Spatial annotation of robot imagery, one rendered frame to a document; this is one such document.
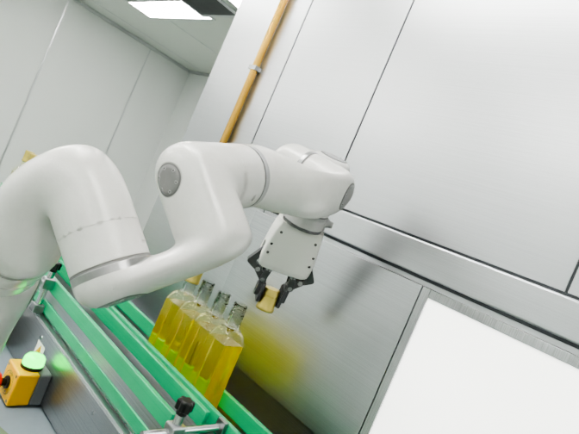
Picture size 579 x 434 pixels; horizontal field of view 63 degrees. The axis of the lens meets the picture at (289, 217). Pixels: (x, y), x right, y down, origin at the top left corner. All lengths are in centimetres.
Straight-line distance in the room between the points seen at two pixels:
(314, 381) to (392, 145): 50
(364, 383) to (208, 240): 51
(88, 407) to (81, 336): 17
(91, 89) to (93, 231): 650
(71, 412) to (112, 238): 63
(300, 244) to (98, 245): 43
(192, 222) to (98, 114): 656
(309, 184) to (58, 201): 31
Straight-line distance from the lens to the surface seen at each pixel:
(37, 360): 116
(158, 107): 741
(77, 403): 107
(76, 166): 52
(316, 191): 65
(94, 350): 109
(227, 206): 51
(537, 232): 87
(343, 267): 96
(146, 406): 92
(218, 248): 50
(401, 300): 89
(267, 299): 89
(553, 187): 88
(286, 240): 84
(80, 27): 691
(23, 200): 54
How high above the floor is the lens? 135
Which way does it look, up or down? level
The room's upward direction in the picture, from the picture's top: 23 degrees clockwise
